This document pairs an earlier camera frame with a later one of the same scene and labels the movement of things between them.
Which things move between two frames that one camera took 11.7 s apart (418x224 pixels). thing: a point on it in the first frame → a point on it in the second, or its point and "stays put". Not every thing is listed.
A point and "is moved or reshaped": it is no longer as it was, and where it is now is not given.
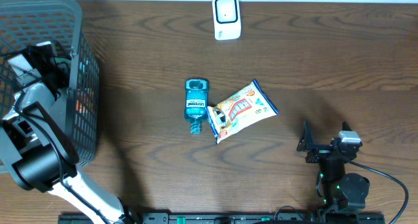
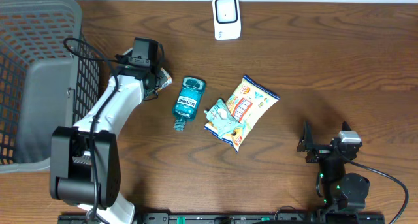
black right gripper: (306, 143) stays put
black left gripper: (64, 70) → (159, 78)
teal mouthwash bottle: (196, 106) → (187, 101)
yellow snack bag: (239, 112) is moved or reshaped
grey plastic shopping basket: (25, 21) stays put
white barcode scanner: (226, 17) stays put
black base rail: (232, 217) stays put
